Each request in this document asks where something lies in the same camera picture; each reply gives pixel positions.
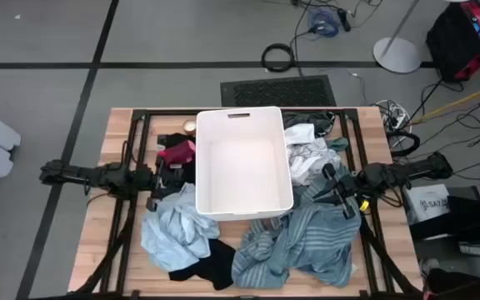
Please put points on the yellow tape tag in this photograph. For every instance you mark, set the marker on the yellow tape tag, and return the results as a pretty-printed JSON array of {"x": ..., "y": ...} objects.
[{"x": 364, "y": 205}]

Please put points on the red and white sock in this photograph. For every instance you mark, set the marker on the red and white sock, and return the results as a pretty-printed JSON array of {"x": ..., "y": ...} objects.
[{"x": 179, "y": 153}]

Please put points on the light blue shirt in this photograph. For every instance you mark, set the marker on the light blue shirt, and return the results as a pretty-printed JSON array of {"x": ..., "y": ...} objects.
[{"x": 173, "y": 233}]

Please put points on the black desk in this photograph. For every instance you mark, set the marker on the black desk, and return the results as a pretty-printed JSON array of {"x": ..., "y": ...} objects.
[{"x": 473, "y": 208}]

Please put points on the white cardboard box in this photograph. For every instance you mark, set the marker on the white cardboard box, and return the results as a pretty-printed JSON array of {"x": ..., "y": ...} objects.
[{"x": 425, "y": 204}]

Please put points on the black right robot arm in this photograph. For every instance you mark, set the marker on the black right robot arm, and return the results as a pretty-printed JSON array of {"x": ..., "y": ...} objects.
[{"x": 411, "y": 171}]

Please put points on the black garment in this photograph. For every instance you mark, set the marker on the black garment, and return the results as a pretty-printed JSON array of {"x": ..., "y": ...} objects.
[{"x": 219, "y": 262}]

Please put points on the grey boxer briefs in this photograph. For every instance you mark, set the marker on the grey boxer briefs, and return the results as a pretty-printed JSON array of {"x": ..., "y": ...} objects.
[{"x": 306, "y": 118}]

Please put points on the blue striped towel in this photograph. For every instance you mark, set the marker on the blue striped towel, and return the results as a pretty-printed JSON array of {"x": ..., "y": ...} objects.
[{"x": 306, "y": 246}]

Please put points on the white power strip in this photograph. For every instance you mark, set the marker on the white power strip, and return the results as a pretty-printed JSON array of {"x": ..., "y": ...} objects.
[{"x": 396, "y": 118}]

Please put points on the black floor mat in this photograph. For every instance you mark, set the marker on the black floor mat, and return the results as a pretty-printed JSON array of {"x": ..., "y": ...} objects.
[{"x": 277, "y": 91}]

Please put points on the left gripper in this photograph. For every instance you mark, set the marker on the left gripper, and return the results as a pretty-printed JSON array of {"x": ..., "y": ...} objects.
[{"x": 167, "y": 181}]

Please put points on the small round tin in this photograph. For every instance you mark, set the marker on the small round tin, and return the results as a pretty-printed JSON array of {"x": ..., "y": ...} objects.
[{"x": 190, "y": 127}]

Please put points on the white round stand base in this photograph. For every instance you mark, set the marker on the white round stand base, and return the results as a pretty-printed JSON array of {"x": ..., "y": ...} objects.
[{"x": 396, "y": 56}]

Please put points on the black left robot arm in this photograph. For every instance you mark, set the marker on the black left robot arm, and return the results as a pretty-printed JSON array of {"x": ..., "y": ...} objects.
[{"x": 98, "y": 175}]

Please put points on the white perforated laundry basket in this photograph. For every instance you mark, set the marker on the white perforated laundry basket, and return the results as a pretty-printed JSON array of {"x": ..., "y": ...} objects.
[{"x": 244, "y": 175}]

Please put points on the black and red case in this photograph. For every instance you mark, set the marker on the black and red case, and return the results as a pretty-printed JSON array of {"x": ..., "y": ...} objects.
[{"x": 452, "y": 46}]

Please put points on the grey plastic bag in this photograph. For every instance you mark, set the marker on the grey plastic bag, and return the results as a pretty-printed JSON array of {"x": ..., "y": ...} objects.
[{"x": 475, "y": 248}]

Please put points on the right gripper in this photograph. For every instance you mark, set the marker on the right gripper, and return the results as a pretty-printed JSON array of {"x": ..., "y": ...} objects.
[{"x": 348, "y": 187}]

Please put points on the grey white knit garment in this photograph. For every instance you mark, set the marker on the grey white knit garment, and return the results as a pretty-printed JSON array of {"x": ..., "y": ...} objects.
[{"x": 311, "y": 162}]

